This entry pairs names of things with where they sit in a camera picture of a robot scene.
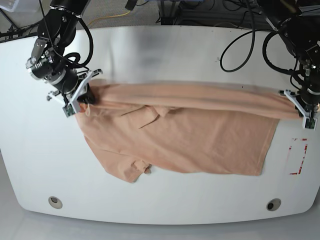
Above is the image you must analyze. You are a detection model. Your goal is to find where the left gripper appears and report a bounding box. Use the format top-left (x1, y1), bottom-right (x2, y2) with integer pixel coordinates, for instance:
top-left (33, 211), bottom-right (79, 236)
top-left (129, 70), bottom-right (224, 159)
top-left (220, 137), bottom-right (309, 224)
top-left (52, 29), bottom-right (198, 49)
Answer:
top-left (298, 84), bottom-right (320, 112)

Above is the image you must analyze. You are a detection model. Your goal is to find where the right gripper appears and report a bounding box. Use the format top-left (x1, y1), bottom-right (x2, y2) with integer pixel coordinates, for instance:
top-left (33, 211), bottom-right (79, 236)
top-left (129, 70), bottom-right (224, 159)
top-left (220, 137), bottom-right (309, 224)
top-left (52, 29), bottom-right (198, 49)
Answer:
top-left (46, 69), bottom-right (96, 104)

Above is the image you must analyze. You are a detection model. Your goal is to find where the peach T-shirt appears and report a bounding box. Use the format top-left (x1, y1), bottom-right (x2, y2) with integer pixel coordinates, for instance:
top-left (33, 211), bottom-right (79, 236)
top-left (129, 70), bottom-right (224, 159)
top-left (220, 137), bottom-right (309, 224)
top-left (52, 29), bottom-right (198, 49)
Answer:
top-left (75, 84), bottom-right (299, 183)

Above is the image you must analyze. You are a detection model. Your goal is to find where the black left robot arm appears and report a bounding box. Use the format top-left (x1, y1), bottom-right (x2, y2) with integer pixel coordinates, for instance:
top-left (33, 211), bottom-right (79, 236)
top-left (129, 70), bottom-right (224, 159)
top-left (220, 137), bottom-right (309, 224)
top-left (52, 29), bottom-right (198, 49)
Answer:
top-left (256, 0), bottom-right (320, 111)

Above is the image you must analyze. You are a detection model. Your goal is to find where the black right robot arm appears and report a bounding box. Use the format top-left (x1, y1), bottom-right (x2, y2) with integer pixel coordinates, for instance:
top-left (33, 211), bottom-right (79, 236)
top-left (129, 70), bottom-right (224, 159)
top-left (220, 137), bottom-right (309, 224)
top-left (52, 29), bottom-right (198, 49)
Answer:
top-left (26, 0), bottom-right (94, 104)

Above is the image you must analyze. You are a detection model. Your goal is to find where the red tape rectangle marking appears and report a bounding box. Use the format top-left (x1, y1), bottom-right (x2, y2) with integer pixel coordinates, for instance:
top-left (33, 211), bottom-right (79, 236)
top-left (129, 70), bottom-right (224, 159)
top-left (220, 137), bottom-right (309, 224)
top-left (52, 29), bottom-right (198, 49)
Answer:
top-left (285, 138), bottom-right (308, 176)

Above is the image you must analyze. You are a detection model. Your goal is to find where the black tripod stand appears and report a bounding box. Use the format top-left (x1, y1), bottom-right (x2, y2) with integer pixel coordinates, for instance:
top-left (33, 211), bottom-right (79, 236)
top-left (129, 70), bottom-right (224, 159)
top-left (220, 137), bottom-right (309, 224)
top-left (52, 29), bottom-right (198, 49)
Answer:
top-left (0, 21), bottom-right (40, 40)

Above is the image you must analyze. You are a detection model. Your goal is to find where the left table grommet hole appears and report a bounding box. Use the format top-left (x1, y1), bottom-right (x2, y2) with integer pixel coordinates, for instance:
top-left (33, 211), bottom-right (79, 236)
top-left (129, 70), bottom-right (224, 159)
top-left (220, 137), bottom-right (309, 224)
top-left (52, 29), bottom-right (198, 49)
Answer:
top-left (48, 196), bottom-right (63, 209)

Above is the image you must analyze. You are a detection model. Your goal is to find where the table grommet hole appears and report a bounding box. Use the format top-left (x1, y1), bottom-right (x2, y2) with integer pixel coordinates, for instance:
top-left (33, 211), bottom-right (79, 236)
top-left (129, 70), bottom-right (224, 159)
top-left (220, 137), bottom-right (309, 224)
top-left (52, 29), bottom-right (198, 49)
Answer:
top-left (48, 196), bottom-right (63, 209)
top-left (266, 198), bottom-right (282, 212)

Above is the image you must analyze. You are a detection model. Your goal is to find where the right table grommet hole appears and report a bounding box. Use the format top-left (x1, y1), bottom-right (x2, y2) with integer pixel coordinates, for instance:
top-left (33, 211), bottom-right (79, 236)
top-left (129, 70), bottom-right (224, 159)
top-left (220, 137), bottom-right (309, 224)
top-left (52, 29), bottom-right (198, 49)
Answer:
top-left (266, 198), bottom-right (282, 212)

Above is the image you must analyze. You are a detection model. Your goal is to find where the clear plastic storage bin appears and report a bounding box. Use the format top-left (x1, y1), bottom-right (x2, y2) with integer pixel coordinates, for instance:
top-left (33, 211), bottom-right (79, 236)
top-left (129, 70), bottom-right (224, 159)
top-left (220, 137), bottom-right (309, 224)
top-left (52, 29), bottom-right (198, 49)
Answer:
top-left (0, 0), bottom-right (19, 13)

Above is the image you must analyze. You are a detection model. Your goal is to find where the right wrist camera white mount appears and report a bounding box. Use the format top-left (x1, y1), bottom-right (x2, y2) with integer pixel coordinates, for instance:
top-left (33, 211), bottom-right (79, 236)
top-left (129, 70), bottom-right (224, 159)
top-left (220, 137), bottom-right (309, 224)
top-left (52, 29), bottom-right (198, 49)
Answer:
top-left (52, 69), bottom-right (103, 117)

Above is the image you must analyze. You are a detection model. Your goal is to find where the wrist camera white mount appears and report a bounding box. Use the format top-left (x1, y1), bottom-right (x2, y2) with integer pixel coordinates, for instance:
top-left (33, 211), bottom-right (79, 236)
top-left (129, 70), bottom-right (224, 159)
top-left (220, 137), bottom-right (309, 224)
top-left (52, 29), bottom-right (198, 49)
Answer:
top-left (52, 69), bottom-right (103, 117)
top-left (278, 89), bottom-right (320, 131)

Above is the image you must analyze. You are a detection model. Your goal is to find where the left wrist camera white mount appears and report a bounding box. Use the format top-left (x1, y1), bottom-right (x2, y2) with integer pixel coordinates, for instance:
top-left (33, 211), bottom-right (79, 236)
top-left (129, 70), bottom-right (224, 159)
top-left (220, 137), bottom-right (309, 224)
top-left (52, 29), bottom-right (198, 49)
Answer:
top-left (278, 89), bottom-right (320, 131)

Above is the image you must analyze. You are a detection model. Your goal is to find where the yellow cable on floor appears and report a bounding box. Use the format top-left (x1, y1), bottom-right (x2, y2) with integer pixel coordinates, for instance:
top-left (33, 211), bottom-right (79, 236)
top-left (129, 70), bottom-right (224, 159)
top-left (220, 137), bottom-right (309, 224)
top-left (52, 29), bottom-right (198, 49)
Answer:
top-left (87, 9), bottom-right (131, 28)

